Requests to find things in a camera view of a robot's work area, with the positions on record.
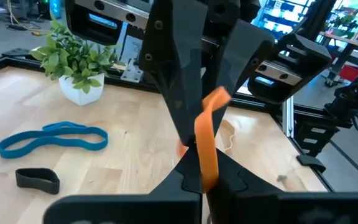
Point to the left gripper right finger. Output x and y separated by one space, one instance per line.
275 208

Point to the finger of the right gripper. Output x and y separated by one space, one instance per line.
179 68
241 56

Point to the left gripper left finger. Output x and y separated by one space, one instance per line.
135 208

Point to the blue rubber band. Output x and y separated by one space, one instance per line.
104 140

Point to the wide orange rubber band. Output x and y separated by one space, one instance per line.
205 140

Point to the beige rubber band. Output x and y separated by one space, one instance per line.
234 135

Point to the small black rubber band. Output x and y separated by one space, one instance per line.
36 186

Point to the red storage bin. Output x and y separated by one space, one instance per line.
351 73

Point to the silver aluminium bar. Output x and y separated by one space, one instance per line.
287 118

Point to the black table edge clamp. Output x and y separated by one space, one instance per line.
311 163

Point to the wooden work table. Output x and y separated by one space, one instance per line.
350 42

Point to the green plant in white pot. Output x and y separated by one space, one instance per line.
79 93

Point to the silver mounting bracket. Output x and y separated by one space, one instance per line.
132 73

